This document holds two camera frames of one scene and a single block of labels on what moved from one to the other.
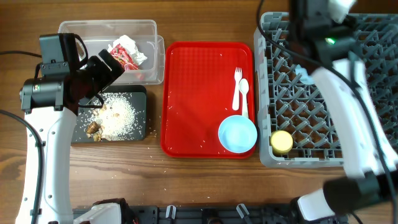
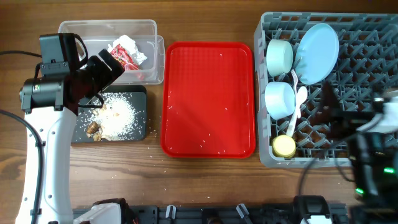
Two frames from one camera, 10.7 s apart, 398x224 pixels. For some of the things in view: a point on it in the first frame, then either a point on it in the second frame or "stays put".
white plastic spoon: [244, 87] -> [301, 96]
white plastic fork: [237, 78] -> [296, 81]
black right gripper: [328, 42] -> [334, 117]
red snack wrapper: [122, 55] stays put
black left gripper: [107, 76] stays put
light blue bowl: [237, 134] -> [280, 99]
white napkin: [131, 45] stays put
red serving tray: [198, 87] stays put
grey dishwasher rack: [298, 124] stays put
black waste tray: [122, 118] stays put
